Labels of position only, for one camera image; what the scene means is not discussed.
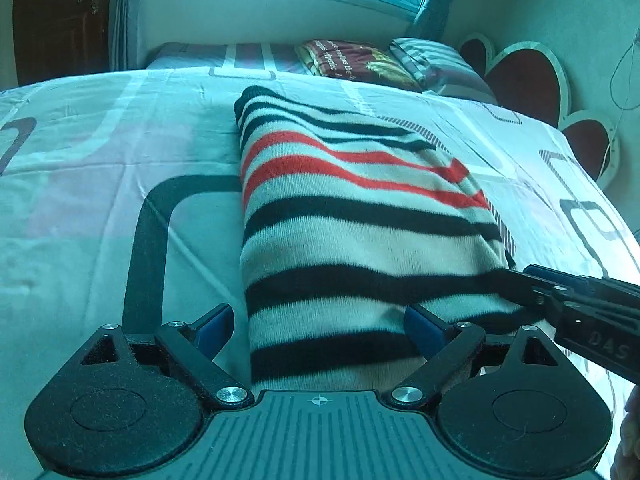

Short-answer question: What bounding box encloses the striped pillow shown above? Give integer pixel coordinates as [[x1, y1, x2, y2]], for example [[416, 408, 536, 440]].
[[389, 36, 500, 105]]

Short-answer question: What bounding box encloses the patterned white bed sheet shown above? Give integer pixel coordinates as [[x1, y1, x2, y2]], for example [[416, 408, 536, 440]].
[[0, 66, 640, 480]]

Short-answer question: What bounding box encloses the striped knit sweater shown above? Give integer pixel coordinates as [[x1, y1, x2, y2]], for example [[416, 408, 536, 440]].
[[233, 85, 541, 396]]

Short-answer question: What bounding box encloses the red yellow patterned pillow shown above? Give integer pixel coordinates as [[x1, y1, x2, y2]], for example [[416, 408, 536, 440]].
[[294, 38, 425, 94]]

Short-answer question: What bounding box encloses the wooden door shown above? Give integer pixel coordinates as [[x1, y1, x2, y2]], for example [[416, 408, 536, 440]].
[[11, 0, 117, 88]]

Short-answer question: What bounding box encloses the striped mattress sheet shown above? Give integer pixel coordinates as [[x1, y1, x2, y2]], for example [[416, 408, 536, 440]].
[[144, 41, 313, 77]]

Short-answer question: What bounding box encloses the pale curtain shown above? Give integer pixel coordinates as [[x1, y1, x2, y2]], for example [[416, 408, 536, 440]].
[[109, 0, 147, 72]]

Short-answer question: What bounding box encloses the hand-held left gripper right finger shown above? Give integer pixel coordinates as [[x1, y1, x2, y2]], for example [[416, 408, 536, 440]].
[[390, 303, 562, 409]]

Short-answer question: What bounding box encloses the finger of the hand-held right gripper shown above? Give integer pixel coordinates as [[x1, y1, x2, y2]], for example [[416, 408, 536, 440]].
[[522, 263, 603, 292], [502, 268, 570, 323]]

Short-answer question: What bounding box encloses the heart-shaped headboard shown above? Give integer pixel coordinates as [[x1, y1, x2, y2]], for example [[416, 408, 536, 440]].
[[456, 32, 622, 192]]

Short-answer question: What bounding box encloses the thin wall cable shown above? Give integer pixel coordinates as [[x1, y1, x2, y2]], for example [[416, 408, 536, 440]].
[[600, 27, 640, 181]]

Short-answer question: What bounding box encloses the person's right hand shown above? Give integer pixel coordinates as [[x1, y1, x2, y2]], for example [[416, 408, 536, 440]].
[[611, 389, 640, 480]]

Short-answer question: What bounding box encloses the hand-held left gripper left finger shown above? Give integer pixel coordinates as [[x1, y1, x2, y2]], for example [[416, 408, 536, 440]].
[[80, 303, 255, 409]]

